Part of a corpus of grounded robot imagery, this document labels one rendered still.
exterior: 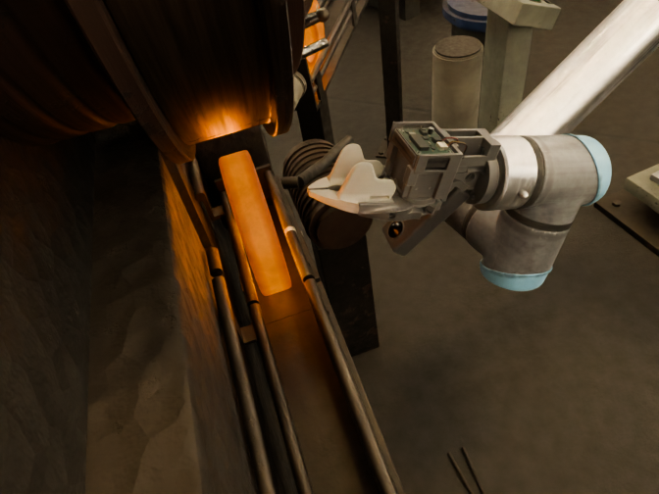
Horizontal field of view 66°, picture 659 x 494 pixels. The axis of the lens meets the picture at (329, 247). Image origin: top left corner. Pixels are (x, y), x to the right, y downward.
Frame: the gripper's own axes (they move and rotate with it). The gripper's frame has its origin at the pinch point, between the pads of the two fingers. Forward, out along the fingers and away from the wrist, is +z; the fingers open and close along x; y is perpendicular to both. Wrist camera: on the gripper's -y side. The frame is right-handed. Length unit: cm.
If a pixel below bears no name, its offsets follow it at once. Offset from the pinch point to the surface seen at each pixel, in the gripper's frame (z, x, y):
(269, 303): 5.7, 4.9, -11.0
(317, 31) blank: -14, -49, 1
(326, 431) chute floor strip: 3.7, 20.8, -11.7
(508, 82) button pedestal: -73, -63, -14
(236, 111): 12.7, 16.9, 18.9
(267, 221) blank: 7.2, 6.0, 2.0
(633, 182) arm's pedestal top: -107, -40, -31
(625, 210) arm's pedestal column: -111, -39, -40
